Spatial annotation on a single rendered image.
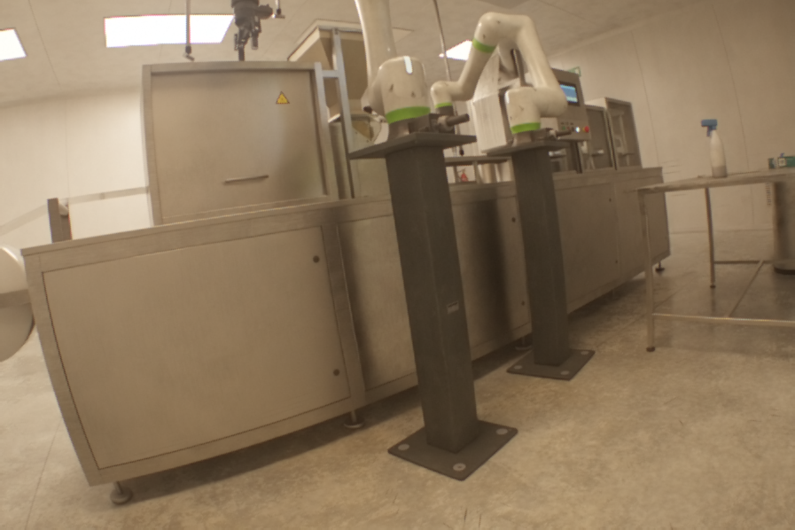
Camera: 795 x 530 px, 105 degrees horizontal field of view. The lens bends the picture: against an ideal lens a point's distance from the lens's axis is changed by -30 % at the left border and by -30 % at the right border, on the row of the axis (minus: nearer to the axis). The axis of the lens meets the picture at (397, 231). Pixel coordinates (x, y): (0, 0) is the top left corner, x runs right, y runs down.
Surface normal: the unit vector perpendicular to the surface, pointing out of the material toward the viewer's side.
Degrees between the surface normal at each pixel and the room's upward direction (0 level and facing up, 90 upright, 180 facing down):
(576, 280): 90
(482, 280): 90
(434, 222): 90
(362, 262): 90
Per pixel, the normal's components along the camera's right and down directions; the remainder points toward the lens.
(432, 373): -0.70, 0.14
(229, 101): 0.56, -0.04
